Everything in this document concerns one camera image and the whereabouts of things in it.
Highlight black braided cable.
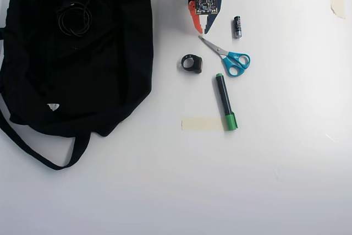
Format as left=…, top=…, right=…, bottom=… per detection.
left=56, top=0, right=98, bottom=37

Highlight black fabric bag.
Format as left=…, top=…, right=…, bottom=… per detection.
left=0, top=0, right=154, bottom=171

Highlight black AA battery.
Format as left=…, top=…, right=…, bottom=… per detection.
left=233, top=15, right=243, bottom=39

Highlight black marker with green cap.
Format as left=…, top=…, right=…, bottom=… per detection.
left=215, top=73, right=239, bottom=132

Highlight beige masking tape strip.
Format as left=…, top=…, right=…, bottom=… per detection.
left=181, top=117, right=223, bottom=132
left=329, top=0, right=347, bottom=20

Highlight square camera circuit board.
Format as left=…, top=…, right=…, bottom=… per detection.
left=194, top=0, right=218, bottom=15

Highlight black ring-shaped device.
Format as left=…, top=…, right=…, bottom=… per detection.
left=180, top=54, right=204, bottom=75

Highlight blue-handled scissors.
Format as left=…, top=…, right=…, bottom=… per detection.
left=197, top=35, right=251, bottom=78

